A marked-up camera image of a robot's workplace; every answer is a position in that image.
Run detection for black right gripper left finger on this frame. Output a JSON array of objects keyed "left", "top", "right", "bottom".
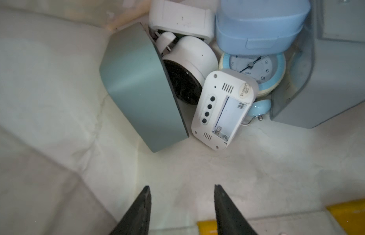
[{"left": 109, "top": 186, "right": 152, "bottom": 235}]

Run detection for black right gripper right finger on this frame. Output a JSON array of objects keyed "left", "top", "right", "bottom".
[{"left": 214, "top": 185, "right": 257, "bottom": 235}]

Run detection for white canvas bag yellow handles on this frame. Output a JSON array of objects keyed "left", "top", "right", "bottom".
[{"left": 0, "top": 1, "right": 365, "bottom": 235}]

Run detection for small white digital clock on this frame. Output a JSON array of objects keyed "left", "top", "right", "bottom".
[{"left": 191, "top": 69, "right": 259, "bottom": 151}]

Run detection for green grey curved clock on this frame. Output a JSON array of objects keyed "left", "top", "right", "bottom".
[{"left": 99, "top": 23, "right": 189, "bottom": 152}]

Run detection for blue round twin-bell clock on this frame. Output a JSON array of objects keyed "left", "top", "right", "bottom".
[{"left": 219, "top": 53, "right": 286, "bottom": 126}]

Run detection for white round clock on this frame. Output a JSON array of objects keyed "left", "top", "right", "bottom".
[{"left": 156, "top": 31, "right": 219, "bottom": 105}]

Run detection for grey blue square clock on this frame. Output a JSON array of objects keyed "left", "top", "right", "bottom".
[{"left": 270, "top": 1, "right": 365, "bottom": 129}]

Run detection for white rectangular clock back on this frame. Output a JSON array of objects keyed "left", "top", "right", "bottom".
[{"left": 148, "top": 0, "right": 215, "bottom": 44}]

